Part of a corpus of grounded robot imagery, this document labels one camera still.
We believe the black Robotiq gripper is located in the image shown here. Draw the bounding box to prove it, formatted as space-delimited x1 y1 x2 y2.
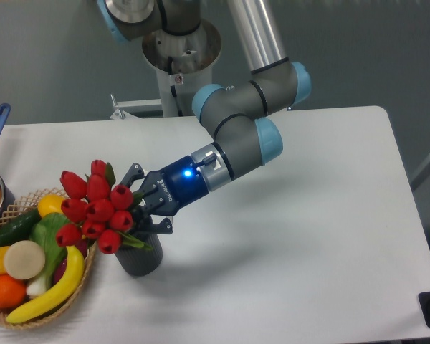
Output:
123 156 209 237

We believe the red tulip bouquet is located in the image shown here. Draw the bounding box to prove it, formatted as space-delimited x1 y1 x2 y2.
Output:
56 160 151 254

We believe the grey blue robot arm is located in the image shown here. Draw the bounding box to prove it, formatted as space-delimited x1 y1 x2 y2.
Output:
97 1 312 238

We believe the dark grey ribbed vase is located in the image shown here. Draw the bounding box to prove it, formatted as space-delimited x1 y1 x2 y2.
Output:
115 234 163 277

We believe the dark red vegetable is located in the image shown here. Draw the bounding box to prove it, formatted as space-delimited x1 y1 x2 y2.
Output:
52 238 88 285

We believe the yellow banana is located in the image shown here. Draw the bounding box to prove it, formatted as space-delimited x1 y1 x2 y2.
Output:
5 246 85 325

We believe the green bok choy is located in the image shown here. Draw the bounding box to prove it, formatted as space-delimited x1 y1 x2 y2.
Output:
27 213 70 299

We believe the green cucumber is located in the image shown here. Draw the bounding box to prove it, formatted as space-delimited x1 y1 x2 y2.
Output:
0 209 41 247

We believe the woven wicker basket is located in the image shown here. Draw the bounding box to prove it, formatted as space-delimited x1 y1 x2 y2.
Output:
0 188 97 330

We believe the beige round disc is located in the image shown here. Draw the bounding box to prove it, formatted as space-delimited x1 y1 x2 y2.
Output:
4 240 46 280

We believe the orange fruit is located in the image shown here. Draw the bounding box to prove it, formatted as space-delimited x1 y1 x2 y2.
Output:
0 274 27 309

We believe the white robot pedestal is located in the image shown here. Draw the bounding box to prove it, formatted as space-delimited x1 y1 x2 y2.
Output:
109 17 242 120

